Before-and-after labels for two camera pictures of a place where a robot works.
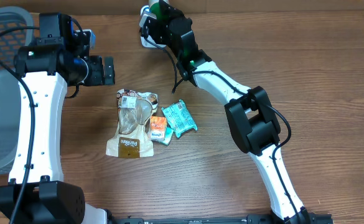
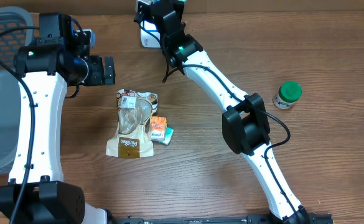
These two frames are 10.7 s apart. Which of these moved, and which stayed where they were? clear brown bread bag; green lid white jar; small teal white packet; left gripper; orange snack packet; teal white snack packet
Moved: teal white snack packet; green lid white jar
Stayed: left gripper; clear brown bread bag; small teal white packet; orange snack packet
